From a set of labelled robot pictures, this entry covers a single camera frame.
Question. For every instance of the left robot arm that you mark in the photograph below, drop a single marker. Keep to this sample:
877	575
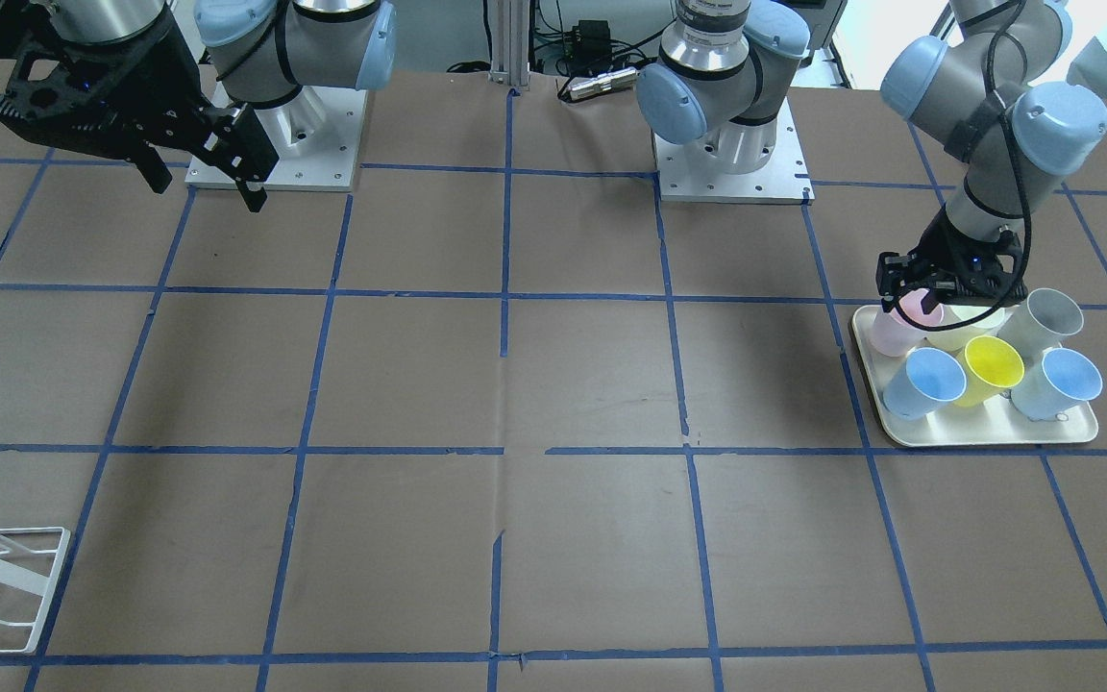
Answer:
723	72

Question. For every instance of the light blue cup far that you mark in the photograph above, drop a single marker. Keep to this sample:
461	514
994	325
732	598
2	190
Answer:
1061	380

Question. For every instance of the pink plastic cup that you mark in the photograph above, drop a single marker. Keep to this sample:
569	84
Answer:
892	334

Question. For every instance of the aluminium frame post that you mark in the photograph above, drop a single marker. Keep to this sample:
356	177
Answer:
510	42

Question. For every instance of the light blue cup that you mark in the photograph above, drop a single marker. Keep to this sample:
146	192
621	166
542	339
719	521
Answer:
1061	380
929	379

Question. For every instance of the light blue cup near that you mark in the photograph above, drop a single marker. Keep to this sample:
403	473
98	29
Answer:
929	379

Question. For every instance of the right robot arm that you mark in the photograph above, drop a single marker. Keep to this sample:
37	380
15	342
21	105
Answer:
259	48

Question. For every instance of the yellow plastic cup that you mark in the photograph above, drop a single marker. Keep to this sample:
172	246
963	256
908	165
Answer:
991	365

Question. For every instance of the grey plastic cup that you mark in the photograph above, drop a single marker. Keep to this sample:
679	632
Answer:
1046	318

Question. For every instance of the cream plastic tray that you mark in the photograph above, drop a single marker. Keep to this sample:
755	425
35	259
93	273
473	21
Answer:
996	421

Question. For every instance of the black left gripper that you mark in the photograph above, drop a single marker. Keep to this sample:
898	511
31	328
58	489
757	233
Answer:
941	242

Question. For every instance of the pale green white cup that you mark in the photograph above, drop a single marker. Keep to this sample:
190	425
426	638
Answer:
955	338

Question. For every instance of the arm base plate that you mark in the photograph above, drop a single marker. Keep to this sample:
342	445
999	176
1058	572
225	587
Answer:
313	144
737	164

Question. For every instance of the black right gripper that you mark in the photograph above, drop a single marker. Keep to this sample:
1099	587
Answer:
172	85

